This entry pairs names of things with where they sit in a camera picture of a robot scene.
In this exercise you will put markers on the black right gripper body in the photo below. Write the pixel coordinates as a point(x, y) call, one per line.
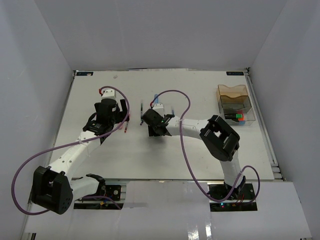
point(152, 132)

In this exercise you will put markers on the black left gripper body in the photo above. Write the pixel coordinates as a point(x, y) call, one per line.
point(120, 116)

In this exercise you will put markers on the blue correction tape case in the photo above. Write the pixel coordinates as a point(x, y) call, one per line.
point(156, 100)

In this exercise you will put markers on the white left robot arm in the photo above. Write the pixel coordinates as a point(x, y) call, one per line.
point(53, 187)

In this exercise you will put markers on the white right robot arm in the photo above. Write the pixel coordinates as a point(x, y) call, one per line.
point(218, 136)

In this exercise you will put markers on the red gel pen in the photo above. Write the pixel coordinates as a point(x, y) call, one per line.
point(126, 127)

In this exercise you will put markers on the transparent tiered organizer container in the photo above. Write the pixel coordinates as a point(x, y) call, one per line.
point(235, 100)

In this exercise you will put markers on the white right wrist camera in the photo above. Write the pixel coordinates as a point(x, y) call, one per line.
point(159, 108)

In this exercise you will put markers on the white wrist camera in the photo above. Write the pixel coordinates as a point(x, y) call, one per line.
point(159, 108)
point(108, 93)

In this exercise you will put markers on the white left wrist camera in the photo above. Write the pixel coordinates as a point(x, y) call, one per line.
point(108, 93)

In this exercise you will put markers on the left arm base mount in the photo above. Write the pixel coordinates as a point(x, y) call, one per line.
point(110, 197)

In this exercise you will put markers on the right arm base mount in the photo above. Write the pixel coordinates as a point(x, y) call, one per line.
point(235, 203)

